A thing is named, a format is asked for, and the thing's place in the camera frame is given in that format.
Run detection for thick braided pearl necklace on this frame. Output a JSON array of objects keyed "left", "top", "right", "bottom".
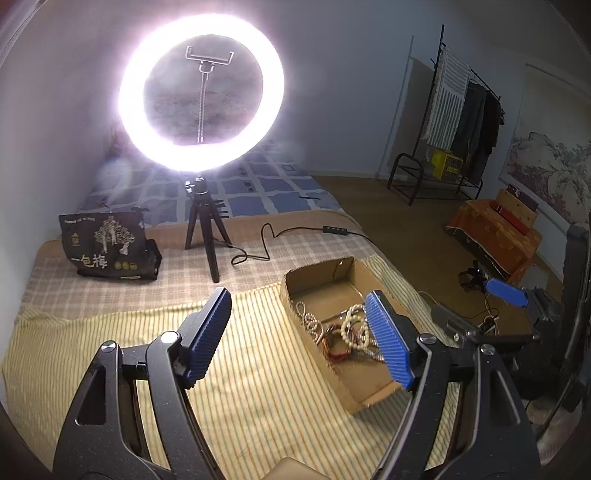
[{"left": 292, "top": 301, "right": 330, "bottom": 345}]

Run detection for yellow striped cloth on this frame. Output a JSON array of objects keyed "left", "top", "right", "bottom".
[{"left": 2, "top": 255, "right": 439, "bottom": 479}]

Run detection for blue patterned bed sheet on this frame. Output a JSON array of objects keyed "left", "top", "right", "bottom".
[{"left": 80, "top": 140, "right": 342, "bottom": 227}]

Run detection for white striped towel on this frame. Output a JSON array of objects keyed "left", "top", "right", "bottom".
[{"left": 422, "top": 46, "right": 471, "bottom": 151}]

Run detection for landscape wall painting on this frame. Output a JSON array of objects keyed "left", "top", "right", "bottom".
[{"left": 503, "top": 65, "right": 590, "bottom": 225}]

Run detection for dark hanging clothes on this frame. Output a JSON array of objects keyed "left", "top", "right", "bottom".
[{"left": 452, "top": 82, "right": 505, "bottom": 184}]

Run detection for black snack bag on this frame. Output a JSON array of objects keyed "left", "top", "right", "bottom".
[{"left": 59, "top": 209, "right": 162, "bottom": 281}]

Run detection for folded floral quilt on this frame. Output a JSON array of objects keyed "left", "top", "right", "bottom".
[{"left": 105, "top": 122, "right": 140, "bottom": 161}]

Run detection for black power cable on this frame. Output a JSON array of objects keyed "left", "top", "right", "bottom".
[{"left": 230, "top": 222, "right": 385, "bottom": 267}]

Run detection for beige checkered blanket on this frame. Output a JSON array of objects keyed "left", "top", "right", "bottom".
[{"left": 21, "top": 210, "right": 379, "bottom": 319}]

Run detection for yellow black box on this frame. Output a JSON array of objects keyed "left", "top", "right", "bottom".
[{"left": 430, "top": 149, "right": 464, "bottom": 181}]

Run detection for cream bead bracelet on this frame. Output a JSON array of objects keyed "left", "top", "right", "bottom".
[{"left": 339, "top": 303, "right": 374, "bottom": 352}]

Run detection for brown cardboard box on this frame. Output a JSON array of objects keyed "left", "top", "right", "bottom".
[{"left": 280, "top": 255, "right": 410, "bottom": 414}]

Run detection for right white gloved hand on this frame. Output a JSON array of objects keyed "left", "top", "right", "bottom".
[{"left": 526, "top": 397, "right": 583, "bottom": 466}]

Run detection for black tripod stand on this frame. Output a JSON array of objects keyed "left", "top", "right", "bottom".
[{"left": 184, "top": 175, "right": 231, "bottom": 283}]

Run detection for white ring light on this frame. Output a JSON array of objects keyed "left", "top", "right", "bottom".
[{"left": 117, "top": 13, "right": 284, "bottom": 173}]

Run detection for black clothes rack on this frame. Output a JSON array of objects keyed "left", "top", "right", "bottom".
[{"left": 387, "top": 40, "right": 505, "bottom": 204}]

